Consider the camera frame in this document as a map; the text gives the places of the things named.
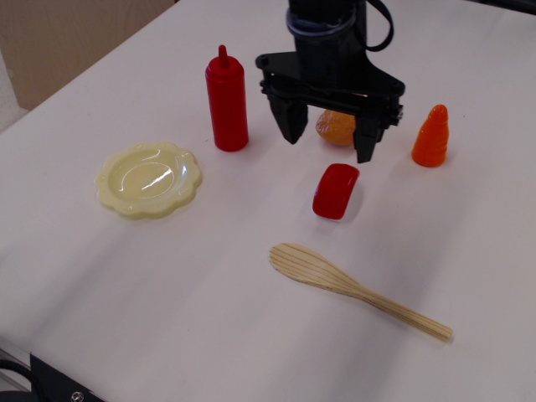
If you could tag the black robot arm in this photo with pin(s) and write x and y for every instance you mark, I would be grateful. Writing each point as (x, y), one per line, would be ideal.
(327, 18)

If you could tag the cream scalloped toy plate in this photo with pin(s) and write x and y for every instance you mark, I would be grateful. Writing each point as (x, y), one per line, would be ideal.
(148, 180)

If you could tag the black corner bracket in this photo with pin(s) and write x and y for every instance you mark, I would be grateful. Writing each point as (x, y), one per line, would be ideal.
(52, 385)

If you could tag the red ketchup squeeze bottle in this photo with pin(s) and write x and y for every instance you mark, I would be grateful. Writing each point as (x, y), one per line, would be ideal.
(225, 80)

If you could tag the red toy sushi piece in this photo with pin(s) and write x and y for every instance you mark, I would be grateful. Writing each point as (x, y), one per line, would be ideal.
(334, 191)

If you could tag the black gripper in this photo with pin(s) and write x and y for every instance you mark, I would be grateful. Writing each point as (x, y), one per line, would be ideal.
(335, 73)

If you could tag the brown toy chicken drumstick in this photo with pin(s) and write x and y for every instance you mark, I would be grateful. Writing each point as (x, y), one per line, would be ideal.
(337, 127)

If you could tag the orange toy carrot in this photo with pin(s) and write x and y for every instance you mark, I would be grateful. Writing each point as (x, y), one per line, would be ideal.
(431, 144)

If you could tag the wooden spatula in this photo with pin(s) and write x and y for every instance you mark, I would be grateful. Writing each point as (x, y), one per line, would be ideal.
(301, 264)

